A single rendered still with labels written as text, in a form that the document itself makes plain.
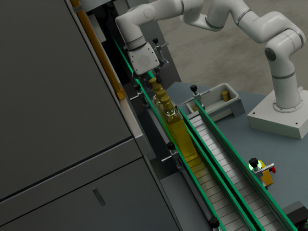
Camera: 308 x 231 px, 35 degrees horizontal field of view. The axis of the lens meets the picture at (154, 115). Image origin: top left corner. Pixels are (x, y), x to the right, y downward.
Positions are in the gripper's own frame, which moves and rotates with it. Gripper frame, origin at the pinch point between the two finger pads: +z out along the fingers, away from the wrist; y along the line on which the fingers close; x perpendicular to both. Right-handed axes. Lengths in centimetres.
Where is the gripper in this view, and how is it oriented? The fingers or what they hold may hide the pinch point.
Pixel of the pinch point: (153, 81)
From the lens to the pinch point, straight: 194.2
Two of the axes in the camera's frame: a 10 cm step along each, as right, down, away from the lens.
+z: 4.1, 8.7, 2.7
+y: 9.0, -4.3, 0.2
